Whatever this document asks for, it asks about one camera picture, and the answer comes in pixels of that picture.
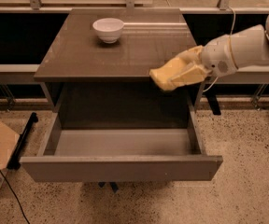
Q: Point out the black bar on floor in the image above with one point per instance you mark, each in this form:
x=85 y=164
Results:
x=14 y=162

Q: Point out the yellow wavy sponge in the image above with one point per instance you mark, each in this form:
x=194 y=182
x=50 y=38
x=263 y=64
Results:
x=162 y=76

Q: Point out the grey open top drawer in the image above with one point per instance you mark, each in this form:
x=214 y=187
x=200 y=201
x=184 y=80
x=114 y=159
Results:
x=122 y=135

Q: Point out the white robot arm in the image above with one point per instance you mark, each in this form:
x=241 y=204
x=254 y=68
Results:
x=249 y=47

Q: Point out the grey cabinet with counter top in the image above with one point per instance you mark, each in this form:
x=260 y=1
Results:
x=101 y=59

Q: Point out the white ceramic bowl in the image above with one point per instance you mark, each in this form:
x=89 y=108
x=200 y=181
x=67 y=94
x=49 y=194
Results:
x=108 y=30

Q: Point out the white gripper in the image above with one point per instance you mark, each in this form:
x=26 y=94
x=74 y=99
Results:
x=217 y=57

